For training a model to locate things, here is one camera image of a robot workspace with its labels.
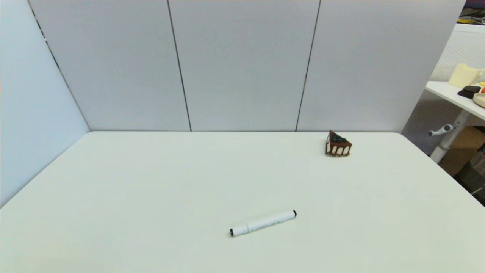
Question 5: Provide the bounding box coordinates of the white marker with black ends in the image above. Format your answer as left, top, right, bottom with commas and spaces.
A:
229, 210, 297, 238

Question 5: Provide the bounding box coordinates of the chocolate cake slice toy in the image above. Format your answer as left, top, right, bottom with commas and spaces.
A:
325, 130, 353, 157

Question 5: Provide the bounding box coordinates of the white side table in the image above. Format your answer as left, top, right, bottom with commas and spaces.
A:
425, 81, 485, 164

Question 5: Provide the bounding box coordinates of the brown cardboard box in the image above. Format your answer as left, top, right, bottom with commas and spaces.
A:
438, 126, 485, 177

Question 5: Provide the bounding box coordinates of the cream plastic jug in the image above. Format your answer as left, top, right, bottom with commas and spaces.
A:
449, 63, 484, 88

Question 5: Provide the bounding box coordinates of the flat black object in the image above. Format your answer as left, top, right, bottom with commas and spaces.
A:
457, 86, 482, 100

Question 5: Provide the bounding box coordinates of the colourful clutter pile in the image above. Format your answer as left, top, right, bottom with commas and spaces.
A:
458, 0, 485, 25

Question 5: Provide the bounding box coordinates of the white table crank handle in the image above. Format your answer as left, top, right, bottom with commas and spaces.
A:
428, 124, 455, 137

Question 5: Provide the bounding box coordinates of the black wire basket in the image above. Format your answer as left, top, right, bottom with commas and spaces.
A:
453, 147, 485, 207

